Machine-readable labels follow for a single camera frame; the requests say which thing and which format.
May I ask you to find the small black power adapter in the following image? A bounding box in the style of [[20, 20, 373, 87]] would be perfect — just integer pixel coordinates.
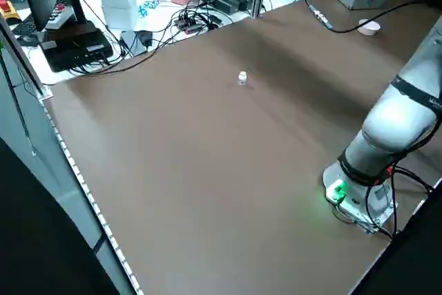
[[136, 30, 155, 51]]

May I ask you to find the dark wooden board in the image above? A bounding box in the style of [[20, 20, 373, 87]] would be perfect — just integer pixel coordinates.
[[43, 20, 99, 44]]

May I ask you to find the white led strip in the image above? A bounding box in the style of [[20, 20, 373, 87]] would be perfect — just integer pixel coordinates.
[[40, 97, 144, 295]]

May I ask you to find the usb hub with plugs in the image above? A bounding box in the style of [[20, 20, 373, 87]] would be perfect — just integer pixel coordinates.
[[171, 15, 222, 36]]

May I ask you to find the grey flat tablet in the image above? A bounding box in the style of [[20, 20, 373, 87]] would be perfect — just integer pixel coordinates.
[[119, 30, 148, 57]]

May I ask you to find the blue blister pack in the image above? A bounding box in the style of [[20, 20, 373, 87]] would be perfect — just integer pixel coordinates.
[[137, 0, 161, 19]]

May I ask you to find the black keyboard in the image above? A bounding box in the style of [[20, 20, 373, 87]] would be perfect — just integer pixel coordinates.
[[12, 0, 75, 35]]

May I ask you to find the yellow toy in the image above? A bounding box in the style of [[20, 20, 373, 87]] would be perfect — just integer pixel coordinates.
[[0, 0, 22, 27]]

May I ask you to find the black computer mouse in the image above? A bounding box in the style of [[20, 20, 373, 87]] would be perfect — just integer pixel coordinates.
[[16, 34, 39, 47]]

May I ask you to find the black electronics box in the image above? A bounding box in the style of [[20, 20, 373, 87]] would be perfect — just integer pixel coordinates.
[[38, 28, 115, 74]]

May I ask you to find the grey red button box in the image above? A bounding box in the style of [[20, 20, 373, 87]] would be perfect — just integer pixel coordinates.
[[44, 3, 76, 30]]

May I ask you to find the white tablet stand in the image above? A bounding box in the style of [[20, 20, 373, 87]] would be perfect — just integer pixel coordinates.
[[97, 0, 140, 30]]

